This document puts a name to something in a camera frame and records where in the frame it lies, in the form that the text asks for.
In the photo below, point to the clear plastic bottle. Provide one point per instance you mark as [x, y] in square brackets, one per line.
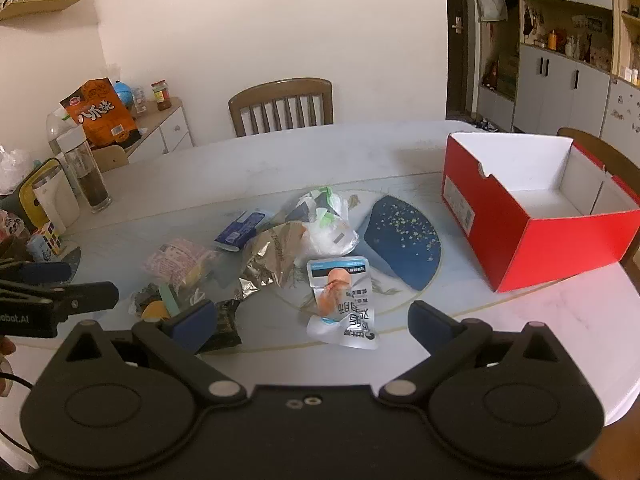
[56, 130]

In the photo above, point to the dark wooden door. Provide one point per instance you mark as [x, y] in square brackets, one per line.
[460, 60]

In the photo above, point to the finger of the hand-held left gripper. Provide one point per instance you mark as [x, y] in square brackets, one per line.
[90, 296]
[45, 271]

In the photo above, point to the white drawer cabinet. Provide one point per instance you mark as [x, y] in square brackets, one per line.
[170, 130]

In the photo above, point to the orange snack bag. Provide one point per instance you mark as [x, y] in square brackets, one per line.
[100, 115]

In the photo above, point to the pink bread packet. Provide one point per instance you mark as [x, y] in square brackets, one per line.
[175, 260]

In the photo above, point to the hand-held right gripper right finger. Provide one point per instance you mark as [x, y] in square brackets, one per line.
[430, 324]

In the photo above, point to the small blue globe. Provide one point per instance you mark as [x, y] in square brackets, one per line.
[122, 94]

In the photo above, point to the wooden wall shelf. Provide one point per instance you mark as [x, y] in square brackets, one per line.
[45, 6]

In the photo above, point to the light wooden stool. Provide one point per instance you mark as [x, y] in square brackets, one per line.
[112, 157]

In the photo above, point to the crumpled clear plastic bag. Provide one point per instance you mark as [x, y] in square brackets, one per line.
[12, 167]

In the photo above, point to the yellow round snack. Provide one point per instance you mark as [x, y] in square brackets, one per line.
[155, 311]

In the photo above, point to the puzzle cube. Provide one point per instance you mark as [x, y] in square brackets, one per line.
[50, 240]

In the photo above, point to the glass water bottle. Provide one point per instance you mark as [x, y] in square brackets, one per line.
[92, 185]

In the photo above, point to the white plastic bag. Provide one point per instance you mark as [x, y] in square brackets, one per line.
[325, 237]

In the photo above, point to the white blue sausage packet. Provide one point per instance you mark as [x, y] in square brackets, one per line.
[350, 320]

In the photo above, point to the orange bottle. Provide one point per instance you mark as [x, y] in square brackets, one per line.
[552, 40]

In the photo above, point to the red cardboard shoe box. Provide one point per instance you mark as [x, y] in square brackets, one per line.
[500, 230]

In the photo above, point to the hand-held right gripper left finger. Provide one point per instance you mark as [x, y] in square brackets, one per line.
[195, 324]

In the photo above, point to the white marble desk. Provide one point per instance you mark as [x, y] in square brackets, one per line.
[350, 160]

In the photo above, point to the brown wooden chair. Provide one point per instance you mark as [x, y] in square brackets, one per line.
[280, 91]
[615, 160]

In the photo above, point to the dark snack packet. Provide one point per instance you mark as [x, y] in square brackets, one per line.
[227, 325]

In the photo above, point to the blue snack packet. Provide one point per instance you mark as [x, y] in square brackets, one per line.
[240, 230]

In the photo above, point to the white cup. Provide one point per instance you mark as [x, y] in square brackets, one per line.
[55, 205]

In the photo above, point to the light green flat stick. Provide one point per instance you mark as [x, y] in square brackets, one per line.
[170, 300]

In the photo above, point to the jar with red lid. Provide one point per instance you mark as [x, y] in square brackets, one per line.
[161, 97]

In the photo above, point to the white wooden wall cabinet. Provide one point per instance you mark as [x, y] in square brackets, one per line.
[565, 80]

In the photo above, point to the silver foil snack packet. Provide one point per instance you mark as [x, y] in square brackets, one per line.
[272, 255]

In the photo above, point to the white tote bag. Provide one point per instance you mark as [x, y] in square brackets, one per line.
[492, 7]

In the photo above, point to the dark blue speckled mat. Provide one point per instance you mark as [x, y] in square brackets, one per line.
[400, 240]

